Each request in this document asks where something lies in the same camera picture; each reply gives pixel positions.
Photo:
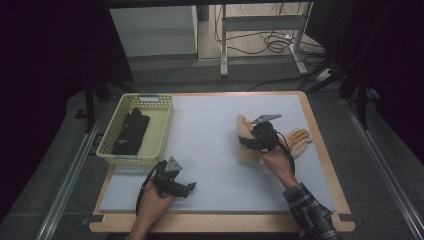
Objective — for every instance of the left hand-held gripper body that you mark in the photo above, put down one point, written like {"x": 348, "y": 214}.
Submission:
{"x": 166, "y": 180}

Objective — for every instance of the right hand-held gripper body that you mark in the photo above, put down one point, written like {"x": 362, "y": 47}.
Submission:
{"x": 266, "y": 133}

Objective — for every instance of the beige knitted glove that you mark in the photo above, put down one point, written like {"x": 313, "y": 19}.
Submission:
{"x": 246, "y": 155}
{"x": 298, "y": 140}

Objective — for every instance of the yellow-green plastic basket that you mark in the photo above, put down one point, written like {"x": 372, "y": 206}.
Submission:
{"x": 156, "y": 133}

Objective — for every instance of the person's left hand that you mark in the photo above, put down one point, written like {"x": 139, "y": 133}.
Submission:
{"x": 153, "y": 203}

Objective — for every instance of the person's right hand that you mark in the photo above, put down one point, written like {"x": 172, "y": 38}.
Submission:
{"x": 278, "y": 163}

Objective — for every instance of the white foam mat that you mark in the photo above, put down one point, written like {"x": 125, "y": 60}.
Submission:
{"x": 213, "y": 186}

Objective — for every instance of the wooden table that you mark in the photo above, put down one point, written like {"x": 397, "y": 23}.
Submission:
{"x": 216, "y": 224}

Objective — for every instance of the white power strip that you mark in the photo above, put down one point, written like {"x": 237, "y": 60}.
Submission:
{"x": 323, "y": 75}

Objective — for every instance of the black metal stand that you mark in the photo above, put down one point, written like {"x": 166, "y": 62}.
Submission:
{"x": 361, "y": 100}
{"x": 90, "y": 106}

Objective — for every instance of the white cabinet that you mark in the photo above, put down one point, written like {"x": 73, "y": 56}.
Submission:
{"x": 153, "y": 30}

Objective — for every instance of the aluminium rail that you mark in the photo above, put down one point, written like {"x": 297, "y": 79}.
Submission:
{"x": 68, "y": 180}
{"x": 383, "y": 166}

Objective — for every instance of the white metal desk frame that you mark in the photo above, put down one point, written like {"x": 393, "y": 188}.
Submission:
{"x": 260, "y": 23}

